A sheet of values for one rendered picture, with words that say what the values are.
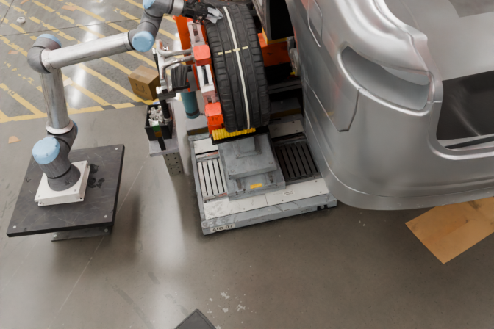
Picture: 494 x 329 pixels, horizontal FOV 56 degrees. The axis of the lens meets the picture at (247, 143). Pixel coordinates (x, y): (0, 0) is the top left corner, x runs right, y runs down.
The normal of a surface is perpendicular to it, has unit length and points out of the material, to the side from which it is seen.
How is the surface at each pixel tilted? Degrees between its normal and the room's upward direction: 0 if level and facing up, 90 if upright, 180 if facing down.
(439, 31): 22
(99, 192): 0
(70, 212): 0
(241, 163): 0
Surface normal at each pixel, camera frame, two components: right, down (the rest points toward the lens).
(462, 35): -0.01, -0.37
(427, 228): -0.06, -0.67
